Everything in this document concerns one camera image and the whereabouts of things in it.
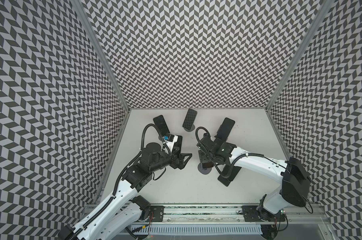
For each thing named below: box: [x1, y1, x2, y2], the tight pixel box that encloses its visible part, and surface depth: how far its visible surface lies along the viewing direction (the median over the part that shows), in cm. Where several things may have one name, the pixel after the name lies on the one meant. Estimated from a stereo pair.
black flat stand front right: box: [217, 175, 231, 187], surface depth 86 cm
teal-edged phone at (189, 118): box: [182, 108, 198, 131], surface depth 104 cm
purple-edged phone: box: [153, 115, 170, 137], surface depth 96 cm
